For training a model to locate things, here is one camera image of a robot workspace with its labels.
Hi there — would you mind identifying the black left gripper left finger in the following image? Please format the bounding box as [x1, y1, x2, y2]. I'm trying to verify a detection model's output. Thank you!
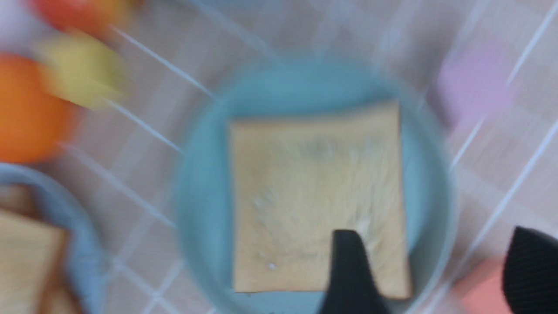
[320, 230, 389, 314]

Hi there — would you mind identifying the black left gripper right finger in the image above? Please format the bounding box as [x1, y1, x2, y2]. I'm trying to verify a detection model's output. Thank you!
[502, 226, 558, 314]

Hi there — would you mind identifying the toast slice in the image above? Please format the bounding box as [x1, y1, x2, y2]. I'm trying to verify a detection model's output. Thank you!
[0, 209, 68, 314]
[228, 99, 413, 300]
[0, 184, 82, 314]

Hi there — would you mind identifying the orange cube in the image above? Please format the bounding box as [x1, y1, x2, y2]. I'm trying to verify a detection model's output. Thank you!
[452, 259, 512, 314]

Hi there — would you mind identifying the green centre plate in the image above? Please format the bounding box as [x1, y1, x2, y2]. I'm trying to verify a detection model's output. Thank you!
[174, 55, 458, 314]

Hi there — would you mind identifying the pink cube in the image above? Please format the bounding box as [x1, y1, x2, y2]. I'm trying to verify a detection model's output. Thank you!
[426, 42, 515, 134]

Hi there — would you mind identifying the blue bread plate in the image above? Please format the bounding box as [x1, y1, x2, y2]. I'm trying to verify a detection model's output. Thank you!
[0, 163, 108, 314]

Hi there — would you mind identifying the toast slice bottom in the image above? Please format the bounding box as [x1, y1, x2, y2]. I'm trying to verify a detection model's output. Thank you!
[0, 184, 82, 314]

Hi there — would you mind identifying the yellow cube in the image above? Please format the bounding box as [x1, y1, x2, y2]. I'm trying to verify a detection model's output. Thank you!
[33, 32, 127, 109]

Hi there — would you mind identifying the orange fruit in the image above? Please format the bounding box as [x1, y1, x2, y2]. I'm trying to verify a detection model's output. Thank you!
[0, 52, 78, 164]

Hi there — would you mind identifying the red yellow apple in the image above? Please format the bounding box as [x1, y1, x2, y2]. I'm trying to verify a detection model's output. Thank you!
[28, 0, 143, 40]

